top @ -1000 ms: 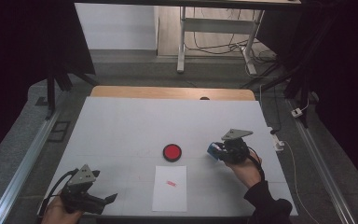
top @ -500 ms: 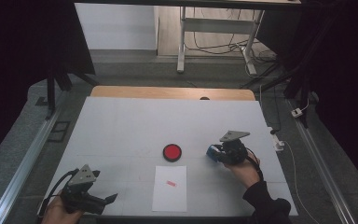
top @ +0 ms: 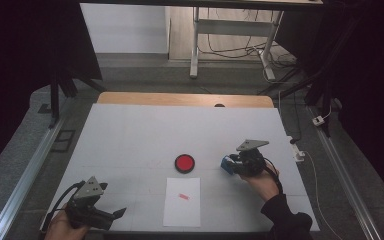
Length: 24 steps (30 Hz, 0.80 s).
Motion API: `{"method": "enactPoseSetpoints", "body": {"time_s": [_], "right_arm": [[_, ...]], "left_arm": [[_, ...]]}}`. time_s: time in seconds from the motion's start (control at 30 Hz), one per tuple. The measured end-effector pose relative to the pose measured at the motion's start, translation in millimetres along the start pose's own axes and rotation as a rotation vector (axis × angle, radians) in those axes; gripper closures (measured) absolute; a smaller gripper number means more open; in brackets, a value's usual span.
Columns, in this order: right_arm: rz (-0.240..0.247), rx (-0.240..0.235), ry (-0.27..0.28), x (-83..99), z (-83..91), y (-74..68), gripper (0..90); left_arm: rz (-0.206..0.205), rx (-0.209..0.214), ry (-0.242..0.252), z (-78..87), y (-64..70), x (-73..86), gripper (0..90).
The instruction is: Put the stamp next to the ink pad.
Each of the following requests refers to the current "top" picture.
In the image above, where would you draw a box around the person's right hand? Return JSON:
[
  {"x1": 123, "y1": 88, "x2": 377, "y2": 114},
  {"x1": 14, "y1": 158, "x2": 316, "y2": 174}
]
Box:
[{"x1": 239, "y1": 165, "x2": 281, "y2": 203}]

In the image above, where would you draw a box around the blue stamp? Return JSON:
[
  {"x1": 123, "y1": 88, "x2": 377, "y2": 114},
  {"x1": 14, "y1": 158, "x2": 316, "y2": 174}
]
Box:
[{"x1": 220, "y1": 155, "x2": 236, "y2": 176}]

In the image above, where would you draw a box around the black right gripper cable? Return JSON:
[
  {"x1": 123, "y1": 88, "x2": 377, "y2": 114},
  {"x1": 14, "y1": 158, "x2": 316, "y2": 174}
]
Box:
[{"x1": 263, "y1": 156, "x2": 285, "y2": 196}]

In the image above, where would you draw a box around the round red ink pad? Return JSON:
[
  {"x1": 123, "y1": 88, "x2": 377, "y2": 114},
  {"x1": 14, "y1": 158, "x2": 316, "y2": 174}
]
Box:
[{"x1": 174, "y1": 153, "x2": 196, "y2": 175}]

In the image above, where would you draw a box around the dark curtain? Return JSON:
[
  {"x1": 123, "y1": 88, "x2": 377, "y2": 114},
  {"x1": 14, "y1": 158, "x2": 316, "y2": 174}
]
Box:
[
  {"x1": 275, "y1": 0, "x2": 384, "y2": 209},
  {"x1": 0, "y1": 0, "x2": 104, "y2": 183}
]

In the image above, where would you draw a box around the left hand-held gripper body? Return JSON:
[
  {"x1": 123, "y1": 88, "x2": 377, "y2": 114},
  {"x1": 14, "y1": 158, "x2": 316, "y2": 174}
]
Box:
[{"x1": 65, "y1": 176, "x2": 115, "y2": 232}]

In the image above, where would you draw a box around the white power strip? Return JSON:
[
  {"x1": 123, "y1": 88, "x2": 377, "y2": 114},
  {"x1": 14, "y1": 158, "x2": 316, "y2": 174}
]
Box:
[{"x1": 286, "y1": 134, "x2": 306, "y2": 164}]

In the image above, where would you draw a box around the white metal desk frame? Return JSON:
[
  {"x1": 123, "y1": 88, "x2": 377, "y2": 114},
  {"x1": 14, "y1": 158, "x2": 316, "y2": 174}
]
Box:
[{"x1": 189, "y1": 6, "x2": 285, "y2": 82}]

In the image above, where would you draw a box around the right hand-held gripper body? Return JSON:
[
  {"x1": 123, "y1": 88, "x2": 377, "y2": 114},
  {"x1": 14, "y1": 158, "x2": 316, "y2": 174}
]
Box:
[{"x1": 235, "y1": 139, "x2": 270, "y2": 178}]

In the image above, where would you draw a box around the black rectangular floor frame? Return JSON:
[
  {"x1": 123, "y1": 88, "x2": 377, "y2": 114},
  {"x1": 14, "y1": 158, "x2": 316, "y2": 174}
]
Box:
[{"x1": 50, "y1": 129, "x2": 77, "y2": 154}]

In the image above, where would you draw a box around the person's left hand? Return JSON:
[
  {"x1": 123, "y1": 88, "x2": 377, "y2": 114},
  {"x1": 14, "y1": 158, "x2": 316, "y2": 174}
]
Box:
[{"x1": 44, "y1": 210, "x2": 90, "y2": 240}]

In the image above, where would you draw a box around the tangle of dark floor cables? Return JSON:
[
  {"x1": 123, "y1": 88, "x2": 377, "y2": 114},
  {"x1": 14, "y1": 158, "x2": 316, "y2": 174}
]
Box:
[{"x1": 198, "y1": 8, "x2": 298, "y2": 69}]

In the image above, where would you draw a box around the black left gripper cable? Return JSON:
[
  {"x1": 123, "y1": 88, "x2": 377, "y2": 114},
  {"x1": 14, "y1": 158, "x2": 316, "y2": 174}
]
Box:
[{"x1": 40, "y1": 180, "x2": 86, "y2": 232}]

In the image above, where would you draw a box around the white paper sheet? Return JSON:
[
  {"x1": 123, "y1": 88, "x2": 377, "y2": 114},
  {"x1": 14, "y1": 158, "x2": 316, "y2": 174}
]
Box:
[{"x1": 163, "y1": 177, "x2": 202, "y2": 228}]

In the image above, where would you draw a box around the aluminium rail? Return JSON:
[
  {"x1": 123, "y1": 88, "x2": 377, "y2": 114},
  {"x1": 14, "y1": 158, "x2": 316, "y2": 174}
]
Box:
[
  {"x1": 0, "y1": 114, "x2": 67, "y2": 240},
  {"x1": 307, "y1": 105, "x2": 383, "y2": 240}
]

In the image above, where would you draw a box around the black metal stand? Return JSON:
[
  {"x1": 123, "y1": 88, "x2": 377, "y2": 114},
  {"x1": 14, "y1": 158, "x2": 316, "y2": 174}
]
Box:
[
  {"x1": 258, "y1": 63, "x2": 336, "y2": 138},
  {"x1": 47, "y1": 69, "x2": 107, "y2": 130}
]

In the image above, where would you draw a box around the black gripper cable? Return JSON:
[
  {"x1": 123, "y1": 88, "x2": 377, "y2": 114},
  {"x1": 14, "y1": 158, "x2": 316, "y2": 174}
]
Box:
[
  {"x1": 263, "y1": 156, "x2": 285, "y2": 196},
  {"x1": 40, "y1": 180, "x2": 86, "y2": 232}
]

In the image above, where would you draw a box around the thin white cable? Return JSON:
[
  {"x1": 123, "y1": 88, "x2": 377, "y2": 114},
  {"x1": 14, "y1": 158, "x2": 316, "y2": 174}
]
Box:
[{"x1": 303, "y1": 150, "x2": 344, "y2": 240}]

